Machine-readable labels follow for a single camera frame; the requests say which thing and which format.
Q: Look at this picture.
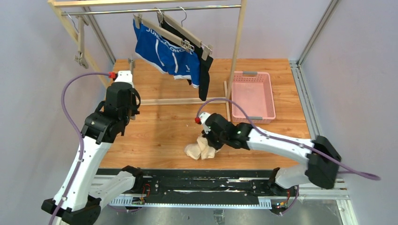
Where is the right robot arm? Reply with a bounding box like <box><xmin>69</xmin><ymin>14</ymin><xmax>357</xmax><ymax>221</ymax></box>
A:
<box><xmin>195</xmin><ymin>112</ymin><xmax>341</xmax><ymax>189</ymax></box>

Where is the black underwear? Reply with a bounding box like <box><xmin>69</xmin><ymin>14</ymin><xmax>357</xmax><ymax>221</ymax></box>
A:
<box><xmin>158</xmin><ymin>16</ymin><xmax>214</xmax><ymax>102</ymax></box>

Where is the beige underwear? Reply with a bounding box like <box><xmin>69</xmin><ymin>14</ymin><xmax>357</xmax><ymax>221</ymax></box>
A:
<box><xmin>184</xmin><ymin>136</ymin><xmax>218</xmax><ymax>160</ymax></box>

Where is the aluminium frame post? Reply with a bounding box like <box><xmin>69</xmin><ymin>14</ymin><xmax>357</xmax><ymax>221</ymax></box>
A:
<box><xmin>296</xmin><ymin>0</ymin><xmax>340</xmax><ymax>67</ymax></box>

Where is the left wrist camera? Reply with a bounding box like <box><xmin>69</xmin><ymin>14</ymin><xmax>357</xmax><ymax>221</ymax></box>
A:
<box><xmin>114</xmin><ymin>70</ymin><xmax>135</xmax><ymax>88</ymax></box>

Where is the hanger holding black underwear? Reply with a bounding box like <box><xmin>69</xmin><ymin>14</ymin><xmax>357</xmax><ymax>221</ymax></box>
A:
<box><xmin>157</xmin><ymin>9</ymin><xmax>213</xmax><ymax>61</ymax></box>

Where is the blue underwear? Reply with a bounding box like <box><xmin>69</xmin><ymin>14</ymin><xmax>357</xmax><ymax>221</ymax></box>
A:
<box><xmin>133</xmin><ymin>21</ymin><xmax>200</xmax><ymax>88</ymax></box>

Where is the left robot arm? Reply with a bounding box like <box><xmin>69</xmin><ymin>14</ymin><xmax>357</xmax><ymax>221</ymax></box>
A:
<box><xmin>41</xmin><ymin>82</ymin><xmax>143</xmax><ymax>225</ymax></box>

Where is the hanger holding blue underwear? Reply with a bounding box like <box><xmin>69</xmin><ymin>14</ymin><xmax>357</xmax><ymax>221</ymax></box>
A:
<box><xmin>134</xmin><ymin>13</ymin><xmax>194</xmax><ymax>52</ymax></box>

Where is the pink plastic basket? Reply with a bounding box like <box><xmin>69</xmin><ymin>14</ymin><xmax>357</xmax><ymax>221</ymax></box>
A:
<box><xmin>231</xmin><ymin>71</ymin><xmax>276</xmax><ymax>124</ymax></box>

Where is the beige clip hanger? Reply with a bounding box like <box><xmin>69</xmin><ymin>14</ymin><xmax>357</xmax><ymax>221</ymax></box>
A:
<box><xmin>128</xmin><ymin>58</ymin><xmax>138</xmax><ymax>120</ymax></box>

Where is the wooden clothes rack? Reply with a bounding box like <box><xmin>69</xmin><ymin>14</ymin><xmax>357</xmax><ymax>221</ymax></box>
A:
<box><xmin>47</xmin><ymin>0</ymin><xmax>247</xmax><ymax>121</ymax></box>

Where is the empty hanger on rack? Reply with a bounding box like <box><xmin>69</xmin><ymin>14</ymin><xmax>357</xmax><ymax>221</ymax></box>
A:
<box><xmin>67</xmin><ymin>13</ymin><xmax>89</xmax><ymax>69</ymax></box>

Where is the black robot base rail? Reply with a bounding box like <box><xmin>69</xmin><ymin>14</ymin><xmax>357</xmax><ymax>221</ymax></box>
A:
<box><xmin>102</xmin><ymin>168</ymin><xmax>299</xmax><ymax>215</ymax></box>

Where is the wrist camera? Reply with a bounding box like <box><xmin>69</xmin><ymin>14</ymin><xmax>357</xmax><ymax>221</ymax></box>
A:
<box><xmin>199</xmin><ymin>112</ymin><xmax>211</xmax><ymax>134</ymax></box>
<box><xmin>114</xmin><ymin>70</ymin><xmax>135</xmax><ymax>88</ymax></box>

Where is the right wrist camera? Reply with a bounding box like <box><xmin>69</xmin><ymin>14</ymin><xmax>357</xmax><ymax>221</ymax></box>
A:
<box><xmin>199</xmin><ymin>112</ymin><xmax>211</xmax><ymax>134</ymax></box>

